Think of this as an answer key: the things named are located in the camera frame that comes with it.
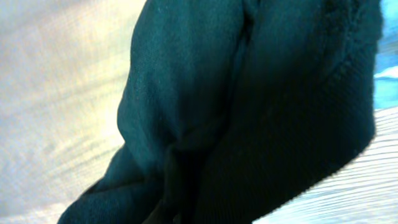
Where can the black t-shirt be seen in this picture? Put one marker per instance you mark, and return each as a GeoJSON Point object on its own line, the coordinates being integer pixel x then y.
{"type": "Point", "coordinates": [233, 108]}

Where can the light blue t-shirt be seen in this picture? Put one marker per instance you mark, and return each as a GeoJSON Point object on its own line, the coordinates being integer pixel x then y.
{"type": "Point", "coordinates": [385, 95]}

